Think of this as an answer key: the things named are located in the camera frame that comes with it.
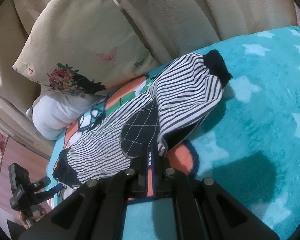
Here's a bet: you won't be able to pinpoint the person's left hand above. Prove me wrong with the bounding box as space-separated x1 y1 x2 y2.
19 205 47 229

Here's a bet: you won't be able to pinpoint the white pillow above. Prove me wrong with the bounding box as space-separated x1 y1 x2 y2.
26 90 104 140

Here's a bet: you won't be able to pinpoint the striped navy white pants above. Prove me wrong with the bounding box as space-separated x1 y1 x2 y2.
52 50 232 189

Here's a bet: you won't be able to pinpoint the pink wooden cabinet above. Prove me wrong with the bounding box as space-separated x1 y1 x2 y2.
0 129 49 217

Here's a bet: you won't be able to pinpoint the cream floral pillow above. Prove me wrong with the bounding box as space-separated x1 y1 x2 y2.
13 0 158 97

